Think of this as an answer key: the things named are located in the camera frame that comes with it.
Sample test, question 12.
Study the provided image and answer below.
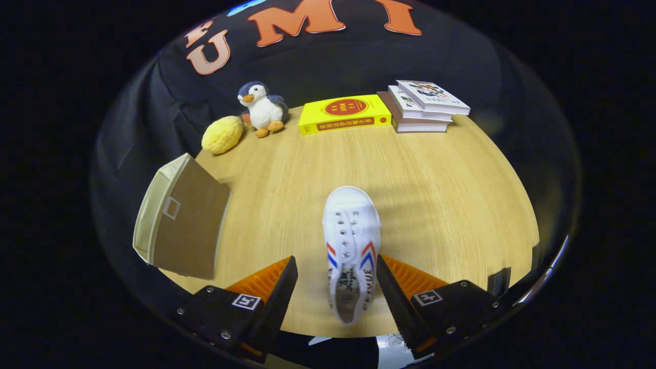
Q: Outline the yellow bun plush toy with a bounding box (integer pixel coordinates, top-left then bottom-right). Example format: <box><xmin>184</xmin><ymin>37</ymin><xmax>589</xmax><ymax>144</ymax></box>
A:
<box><xmin>201</xmin><ymin>115</ymin><xmax>244</xmax><ymax>155</ymax></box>

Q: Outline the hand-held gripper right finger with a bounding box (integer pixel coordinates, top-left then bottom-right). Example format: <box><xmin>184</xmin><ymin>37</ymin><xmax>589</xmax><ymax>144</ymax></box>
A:
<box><xmin>376</xmin><ymin>254</ymin><xmax>507</xmax><ymax>360</ymax></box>

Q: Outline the brown fabric storage box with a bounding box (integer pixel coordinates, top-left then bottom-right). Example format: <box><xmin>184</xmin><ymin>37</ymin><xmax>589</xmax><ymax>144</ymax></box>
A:
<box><xmin>132</xmin><ymin>153</ymin><xmax>232</xmax><ymax>281</ymax></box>

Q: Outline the penguin plush toy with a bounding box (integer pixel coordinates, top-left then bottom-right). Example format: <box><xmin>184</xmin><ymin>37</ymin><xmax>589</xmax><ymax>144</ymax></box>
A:
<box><xmin>237</xmin><ymin>80</ymin><xmax>290</xmax><ymax>139</ymax></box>

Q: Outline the yellow book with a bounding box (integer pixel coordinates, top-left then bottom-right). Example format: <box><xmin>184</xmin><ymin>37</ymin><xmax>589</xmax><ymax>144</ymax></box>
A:
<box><xmin>298</xmin><ymin>94</ymin><xmax>393</xmax><ymax>136</ymax></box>

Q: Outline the white canvas shoe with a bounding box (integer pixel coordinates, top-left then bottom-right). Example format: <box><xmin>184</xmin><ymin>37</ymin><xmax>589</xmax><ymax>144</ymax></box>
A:
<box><xmin>322</xmin><ymin>186</ymin><xmax>382</xmax><ymax>325</ymax></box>

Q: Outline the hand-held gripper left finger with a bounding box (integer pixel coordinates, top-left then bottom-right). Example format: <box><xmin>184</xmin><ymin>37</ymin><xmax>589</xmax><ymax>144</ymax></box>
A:
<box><xmin>171</xmin><ymin>255</ymin><xmax>299</xmax><ymax>364</ymax></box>

